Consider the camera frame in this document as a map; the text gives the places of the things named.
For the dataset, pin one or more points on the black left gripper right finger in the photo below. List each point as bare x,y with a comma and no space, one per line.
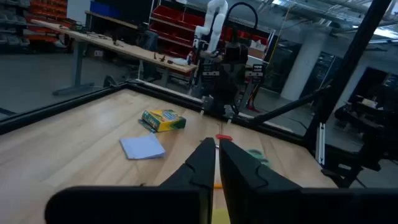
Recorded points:
242,174

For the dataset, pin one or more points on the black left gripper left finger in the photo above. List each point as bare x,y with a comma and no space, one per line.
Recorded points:
199,168

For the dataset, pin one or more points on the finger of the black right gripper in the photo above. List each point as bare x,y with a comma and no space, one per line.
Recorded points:
220,91
233,91

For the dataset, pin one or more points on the red eraser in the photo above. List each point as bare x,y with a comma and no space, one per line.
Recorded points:
224,137

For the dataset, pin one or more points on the yellow translucent pencil pouch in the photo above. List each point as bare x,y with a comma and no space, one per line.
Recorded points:
220,217

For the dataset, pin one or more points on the yellow green crayon box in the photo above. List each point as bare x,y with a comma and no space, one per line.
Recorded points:
163,119

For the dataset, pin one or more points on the pale blue sticky note pad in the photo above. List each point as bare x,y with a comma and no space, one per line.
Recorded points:
142,147

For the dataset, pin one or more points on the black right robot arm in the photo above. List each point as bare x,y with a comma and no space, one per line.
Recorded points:
237,51

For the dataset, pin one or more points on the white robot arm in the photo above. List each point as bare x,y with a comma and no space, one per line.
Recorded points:
216,25

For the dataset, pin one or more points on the red bin rack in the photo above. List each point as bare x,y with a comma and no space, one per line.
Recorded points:
174,18

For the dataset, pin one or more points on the white building pillar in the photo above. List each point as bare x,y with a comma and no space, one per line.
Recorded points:
304,68

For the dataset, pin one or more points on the long wooden workbench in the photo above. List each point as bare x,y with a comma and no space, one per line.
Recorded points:
124,48

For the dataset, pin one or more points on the black machinery stand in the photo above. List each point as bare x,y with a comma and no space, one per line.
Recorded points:
373,124

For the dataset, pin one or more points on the shelf with red grey bins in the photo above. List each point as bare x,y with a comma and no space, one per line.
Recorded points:
46,7

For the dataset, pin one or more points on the black aluminium rig frame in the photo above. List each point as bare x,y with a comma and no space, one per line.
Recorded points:
62,107

